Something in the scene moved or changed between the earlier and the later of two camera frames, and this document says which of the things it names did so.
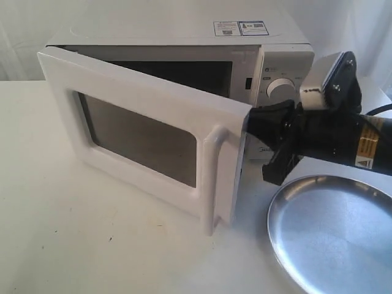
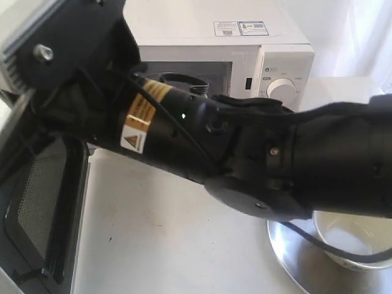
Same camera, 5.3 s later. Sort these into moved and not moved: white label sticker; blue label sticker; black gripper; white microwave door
Moved: black gripper; white microwave door
Not moved: blue label sticker; white label sticker
